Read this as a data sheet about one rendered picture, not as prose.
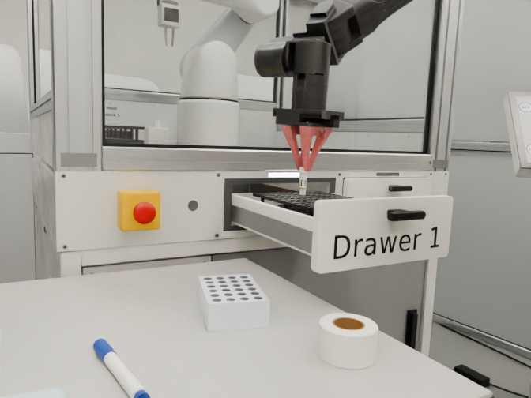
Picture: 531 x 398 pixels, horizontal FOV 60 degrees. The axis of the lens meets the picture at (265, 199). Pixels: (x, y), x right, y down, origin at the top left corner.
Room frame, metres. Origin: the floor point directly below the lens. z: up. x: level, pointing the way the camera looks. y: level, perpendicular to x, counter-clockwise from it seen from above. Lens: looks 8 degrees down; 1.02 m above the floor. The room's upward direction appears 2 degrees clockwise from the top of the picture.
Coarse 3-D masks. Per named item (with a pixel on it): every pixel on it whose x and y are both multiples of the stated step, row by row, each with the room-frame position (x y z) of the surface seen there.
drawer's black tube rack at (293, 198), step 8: (280, 192) 1.00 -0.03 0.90; (288, 192) 1.00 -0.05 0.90; (296, 192) 1.01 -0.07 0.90; (312, 192) 1.02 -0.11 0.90; (320, 192) 1.03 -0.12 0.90; (264, 200) 0.95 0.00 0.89; (272, 200) 0.89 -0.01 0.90; (280, 200) 0.87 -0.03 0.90; (288, 200) 0.87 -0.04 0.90; (296, 200) 0.88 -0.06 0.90; (304, 200) 0.89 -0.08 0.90; (312, 200) 0.88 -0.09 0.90; (288, 208) 0.95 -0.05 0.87; (296, 208) 0.95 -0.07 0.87; (304, 208) 0.79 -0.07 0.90
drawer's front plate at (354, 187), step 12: (348, 180) 1.09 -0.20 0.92; (360, 180) 1.11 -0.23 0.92; (372, 180) 1.13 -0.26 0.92; (384, 180) 1.15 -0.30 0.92; (396, 180) 1.17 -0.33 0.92; (408, 180) 1.19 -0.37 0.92; (420, 180) 1.21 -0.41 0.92; (348, 192) 1.09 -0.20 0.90; (360, 192) 1.11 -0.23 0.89; (372, 192) 1.13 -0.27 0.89; (384, 192) 1.15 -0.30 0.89; (396, 192) 1.17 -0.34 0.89; (408, 192) 1.19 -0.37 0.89; (420, 192) 1.22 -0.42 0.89
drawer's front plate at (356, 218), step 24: (336, 216) 0.67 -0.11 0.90; (360, 216) 0.70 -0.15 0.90; (384, 216) 0.72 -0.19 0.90; (432, 216) 0.78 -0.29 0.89; (312, 240) 0.67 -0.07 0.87; (384, 240) 0.72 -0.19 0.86; (408, 240) 0.75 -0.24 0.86; (432, 240) 0.78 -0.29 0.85; (312, 264) 0.67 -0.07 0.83; (336, 264) 0.67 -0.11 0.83; (360, 264) 0.70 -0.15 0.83; (384, 264) 0.72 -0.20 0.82
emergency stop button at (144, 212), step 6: (138, 204) 0.80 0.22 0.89; (144, 204) 0.80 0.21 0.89; (150, 204) 0.81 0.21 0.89; (138, 210) 0.79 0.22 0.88; (144, 210) 0.79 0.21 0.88; (150, 210) 0.80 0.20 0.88; (138, 216) 0.79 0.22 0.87; (144, 216) 0.79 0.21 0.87; (150, 216) 0.80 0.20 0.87; (138, 222) 0.80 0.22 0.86; (144, 222) 0.80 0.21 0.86; (150, 222) 0.81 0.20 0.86
